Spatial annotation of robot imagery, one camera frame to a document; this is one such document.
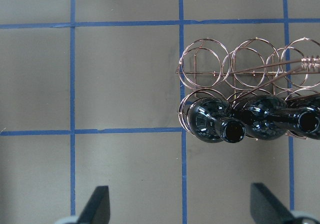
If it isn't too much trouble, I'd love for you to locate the dark bottle under basket handle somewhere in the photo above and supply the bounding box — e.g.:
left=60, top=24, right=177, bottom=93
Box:
left=284, top=93, right=320, bottom=114

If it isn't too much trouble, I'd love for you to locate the dark wine bottle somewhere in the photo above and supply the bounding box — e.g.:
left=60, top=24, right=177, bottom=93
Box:
left=232, top=94, right=320, bottom=141

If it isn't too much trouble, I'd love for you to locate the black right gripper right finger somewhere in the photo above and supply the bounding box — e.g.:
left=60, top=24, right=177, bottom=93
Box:
left=250, top=183, right=294, bottom=224

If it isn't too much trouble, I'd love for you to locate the dark bottle at basket corner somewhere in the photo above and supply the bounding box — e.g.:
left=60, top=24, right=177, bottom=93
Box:
left=186, top=97, right=246, bottom=143

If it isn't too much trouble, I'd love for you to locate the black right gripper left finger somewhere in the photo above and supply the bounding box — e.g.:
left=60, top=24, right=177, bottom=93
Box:
left=77, top=185, right=111, bottom=224

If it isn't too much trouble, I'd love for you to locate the copper wire wine basket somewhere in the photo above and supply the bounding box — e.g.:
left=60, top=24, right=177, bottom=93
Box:
left=176, top=37, right=320, bottom=140

